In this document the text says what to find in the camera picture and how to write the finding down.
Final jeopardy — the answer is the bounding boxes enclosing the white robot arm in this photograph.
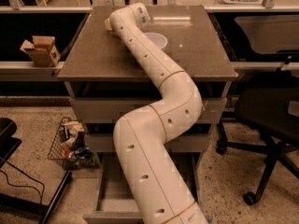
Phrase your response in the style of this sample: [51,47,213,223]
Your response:
[107,3,208,224]

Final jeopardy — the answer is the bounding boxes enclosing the grey drawer cabinet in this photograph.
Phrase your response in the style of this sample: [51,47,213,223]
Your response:
[57,5,238,224]

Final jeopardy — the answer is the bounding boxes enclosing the top grey drawer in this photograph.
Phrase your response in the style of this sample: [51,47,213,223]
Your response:
[69,98,227,124]

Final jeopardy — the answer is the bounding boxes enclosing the grey drawer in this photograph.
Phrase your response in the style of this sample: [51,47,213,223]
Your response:
[69,98,227,124]
[83,153,202,224]
[85,133,211,153]

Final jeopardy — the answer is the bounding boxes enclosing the middle grey drawer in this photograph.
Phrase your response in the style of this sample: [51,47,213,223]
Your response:
[85,133,211,153]

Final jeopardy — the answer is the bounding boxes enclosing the bottom grey drawer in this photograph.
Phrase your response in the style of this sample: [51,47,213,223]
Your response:
[83,153,202,224]

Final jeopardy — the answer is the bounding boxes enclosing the white ceramic bowl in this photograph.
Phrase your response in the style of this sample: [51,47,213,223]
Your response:
[145,33,167,50]

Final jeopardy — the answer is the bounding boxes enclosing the open cardboard box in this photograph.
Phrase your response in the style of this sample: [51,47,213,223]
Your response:
[20,35,61,67]

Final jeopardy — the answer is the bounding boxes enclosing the black office chair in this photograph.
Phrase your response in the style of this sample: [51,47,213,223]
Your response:
[215,54,299,206]

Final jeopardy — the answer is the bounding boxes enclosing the wire basket with items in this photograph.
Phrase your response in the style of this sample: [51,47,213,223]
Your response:
[48,117,98,170]

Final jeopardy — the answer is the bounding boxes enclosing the black stand with cable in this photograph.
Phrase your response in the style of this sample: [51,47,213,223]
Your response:
[0,118,72,224]

